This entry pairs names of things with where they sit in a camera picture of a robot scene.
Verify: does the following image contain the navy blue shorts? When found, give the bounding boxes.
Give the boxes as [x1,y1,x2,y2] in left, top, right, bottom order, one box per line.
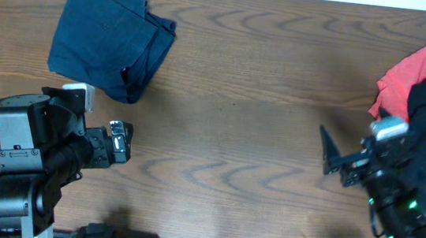
[47,0,157,102]

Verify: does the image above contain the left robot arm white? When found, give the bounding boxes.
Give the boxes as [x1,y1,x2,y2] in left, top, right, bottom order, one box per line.
[0,119,134,238]

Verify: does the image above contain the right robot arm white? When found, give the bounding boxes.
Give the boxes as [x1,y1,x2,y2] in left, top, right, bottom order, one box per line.
[319,127,426,238]

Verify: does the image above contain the red garment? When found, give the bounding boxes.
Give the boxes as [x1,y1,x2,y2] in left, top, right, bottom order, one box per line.
[368,45,426,121]

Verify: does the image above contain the folded navy cloth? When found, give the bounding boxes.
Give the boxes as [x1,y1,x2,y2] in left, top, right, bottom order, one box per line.
[103,0,176,104]

